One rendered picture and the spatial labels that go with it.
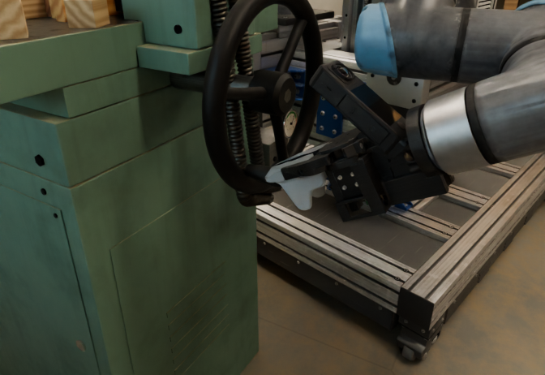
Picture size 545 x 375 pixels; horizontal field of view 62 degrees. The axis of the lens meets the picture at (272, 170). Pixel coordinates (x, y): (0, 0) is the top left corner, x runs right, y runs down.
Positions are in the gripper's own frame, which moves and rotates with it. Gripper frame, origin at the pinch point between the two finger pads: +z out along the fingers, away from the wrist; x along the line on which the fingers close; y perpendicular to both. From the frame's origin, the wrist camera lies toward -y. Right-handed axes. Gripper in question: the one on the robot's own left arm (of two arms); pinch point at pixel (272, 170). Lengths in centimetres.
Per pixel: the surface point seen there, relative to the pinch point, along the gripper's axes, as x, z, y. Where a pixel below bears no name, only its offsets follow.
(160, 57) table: 2.0, 10.7, -19.2
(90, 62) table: -5.7, 14.6, -21.7
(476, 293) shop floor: 87, 17, 76
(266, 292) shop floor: 53, 67, 48
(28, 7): -2.6, 25.4, -34.1
